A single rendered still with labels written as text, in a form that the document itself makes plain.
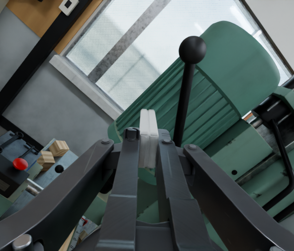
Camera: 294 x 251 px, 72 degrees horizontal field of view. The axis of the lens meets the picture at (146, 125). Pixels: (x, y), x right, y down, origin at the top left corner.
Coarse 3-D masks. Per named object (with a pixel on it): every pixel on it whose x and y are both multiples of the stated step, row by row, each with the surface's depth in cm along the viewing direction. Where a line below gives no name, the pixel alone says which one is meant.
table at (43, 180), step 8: (48, 144) 72; (72, 152) 79; (56, 160) 70; (64, 160) 73; (72, 160) 76; (64, 168) 70; (40, 176) 60; (48, 176) 62; (56, 176) 65; (40, 184) 58; (48, 184) 60; (24, 192) 53; (16, 200) 50; (24, 200) 51; (8, 208) 47; (16, 208) 48
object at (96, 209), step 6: (108, 192) 50; (96, 198) 47; (102, 198) 47; (96, 204) 47; (102, 204) 47; (90, 210) 48; (96, 210) 48; (102, 210) 48; (90, 216) 48; (96, 216) 49; (102, 216) 49; (96, 222) 49
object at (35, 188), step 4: (28, 180) 49; (28, 184) 48; (32, 184) 49; (36, 184) 50; (28, 188) 48; (32, 188) 48; (36, 188) 49; (40, 188) 50; (32, 192) 48; (36, 192) 49
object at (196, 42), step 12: (192, 36) 24; (180, 48) 25; (192, 48) 24; (204, 48) 24; (192, 60) 25; (192, 72) 26; (180, 96) 27; (180, 108) 28; (180, 120) 28; (180, 132) 29; (180, 144) 30
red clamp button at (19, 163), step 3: (15, 159) 43; (18, 159) 43; (21, 159) 43; (12, 162) 42; (15, 162) 42; (18, 162) 42; (21, 162) 43; (24, 162) 43; (15, 165) 42; (18, 165) 42; (21, 165) 42; (24, 165) 43; (27, 165) 44; (18, 168) 42; (21, 168) 42; (24, 168) 43
